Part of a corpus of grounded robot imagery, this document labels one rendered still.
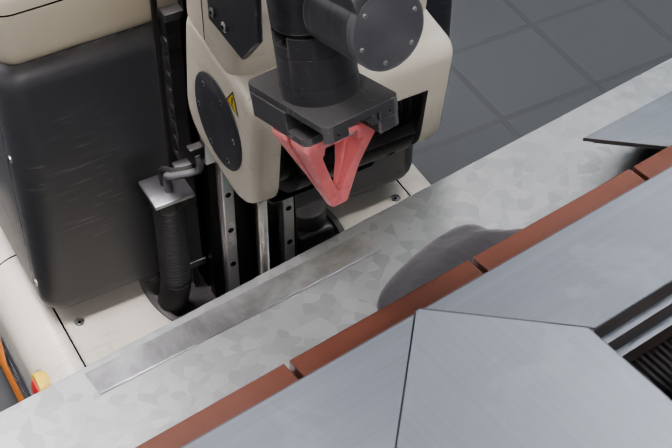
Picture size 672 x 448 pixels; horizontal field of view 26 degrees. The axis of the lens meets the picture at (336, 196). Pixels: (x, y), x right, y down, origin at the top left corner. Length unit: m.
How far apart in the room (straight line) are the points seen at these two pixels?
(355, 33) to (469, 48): 1.80
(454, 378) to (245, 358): 0.30
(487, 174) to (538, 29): 1.33
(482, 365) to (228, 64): 0.45
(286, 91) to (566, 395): 0.29
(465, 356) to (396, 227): 0.36
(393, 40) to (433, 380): 0.25
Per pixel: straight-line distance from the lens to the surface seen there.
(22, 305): 1.92
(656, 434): 1.03
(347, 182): 1.09
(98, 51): 1.62
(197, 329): 1.31
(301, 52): 1.00
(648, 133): 1.47
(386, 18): 0.93
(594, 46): 2.75
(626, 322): 1.12
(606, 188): 1.25
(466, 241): 1.35
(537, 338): 1.07
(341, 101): 1.02
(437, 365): 1.05
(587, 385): 1.05
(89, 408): 1.27
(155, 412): 1.26
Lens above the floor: 1.67
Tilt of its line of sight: 44 degrees down
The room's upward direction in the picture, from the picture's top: straight up
